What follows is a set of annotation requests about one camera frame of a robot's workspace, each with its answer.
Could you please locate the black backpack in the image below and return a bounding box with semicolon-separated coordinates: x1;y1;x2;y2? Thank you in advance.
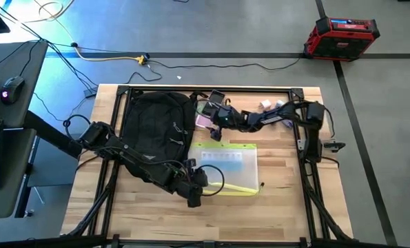
121;91;209;183

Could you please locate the blue white pill organizer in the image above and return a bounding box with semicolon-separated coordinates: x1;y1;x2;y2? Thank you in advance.
201;151;244;173

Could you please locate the black computer mouse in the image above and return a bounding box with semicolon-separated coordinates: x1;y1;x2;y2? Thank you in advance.
0;76;25;105

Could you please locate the black cable bundle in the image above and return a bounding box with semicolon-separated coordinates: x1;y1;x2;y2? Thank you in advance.
0;0;99;91

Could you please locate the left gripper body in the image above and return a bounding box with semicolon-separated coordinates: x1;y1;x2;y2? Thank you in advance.
172;167;209;209

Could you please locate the pale green face mask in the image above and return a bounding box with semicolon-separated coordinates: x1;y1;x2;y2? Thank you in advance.
194;99;207;115

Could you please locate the black diagonal desk beam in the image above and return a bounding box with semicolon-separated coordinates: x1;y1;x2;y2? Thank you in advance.
23;110;83;160

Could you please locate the pink card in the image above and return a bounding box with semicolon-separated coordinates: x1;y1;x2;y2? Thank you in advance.
194;114;213;129

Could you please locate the cream floor cable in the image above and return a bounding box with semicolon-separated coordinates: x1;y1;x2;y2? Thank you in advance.
18;0;75;49

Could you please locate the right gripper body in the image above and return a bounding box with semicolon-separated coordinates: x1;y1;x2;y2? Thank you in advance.
209;104;243;142

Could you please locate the yellow extension cord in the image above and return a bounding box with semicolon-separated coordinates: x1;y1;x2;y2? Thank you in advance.
72;46;147;66

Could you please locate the black smartphone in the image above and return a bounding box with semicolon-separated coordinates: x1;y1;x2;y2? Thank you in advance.
201;90;226;118

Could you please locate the black aluminium table frame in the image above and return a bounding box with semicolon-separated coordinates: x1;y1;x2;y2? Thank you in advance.
61;84;356;248

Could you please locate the dark grey desk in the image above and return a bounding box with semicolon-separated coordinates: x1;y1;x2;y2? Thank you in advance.
0;127;37;220
0;41;49;129

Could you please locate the red black jobsite radio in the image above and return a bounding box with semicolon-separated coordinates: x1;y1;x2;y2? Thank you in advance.
303;16;380;62

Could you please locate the clear mesh pouch yellow-green trim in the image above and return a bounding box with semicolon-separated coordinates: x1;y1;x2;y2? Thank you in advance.
189;142;265;197

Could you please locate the black radio power cable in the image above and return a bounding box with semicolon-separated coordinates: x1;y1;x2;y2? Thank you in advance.
145;56;303;72

